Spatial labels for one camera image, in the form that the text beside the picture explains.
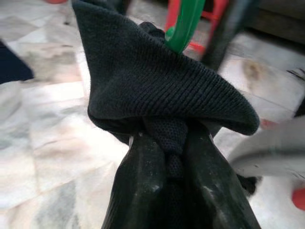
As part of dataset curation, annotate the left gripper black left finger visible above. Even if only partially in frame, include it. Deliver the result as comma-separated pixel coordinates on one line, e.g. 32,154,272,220
101,133,169,229

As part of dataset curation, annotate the black polo shirt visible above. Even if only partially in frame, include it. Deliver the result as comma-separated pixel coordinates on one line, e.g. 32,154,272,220
71,0,261,229

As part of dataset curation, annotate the dark brown sofa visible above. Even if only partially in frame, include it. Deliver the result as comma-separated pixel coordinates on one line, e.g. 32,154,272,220
247,0,305,36

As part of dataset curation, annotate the red plastic stool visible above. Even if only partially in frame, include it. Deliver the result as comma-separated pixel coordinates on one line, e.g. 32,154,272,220
164,0,231,54

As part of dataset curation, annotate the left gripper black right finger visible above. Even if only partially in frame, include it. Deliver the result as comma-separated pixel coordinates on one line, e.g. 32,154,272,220
182,132,262,229

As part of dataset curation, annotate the green plastic hanger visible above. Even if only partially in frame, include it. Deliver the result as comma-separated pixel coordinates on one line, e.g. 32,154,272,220
164,0,206,52

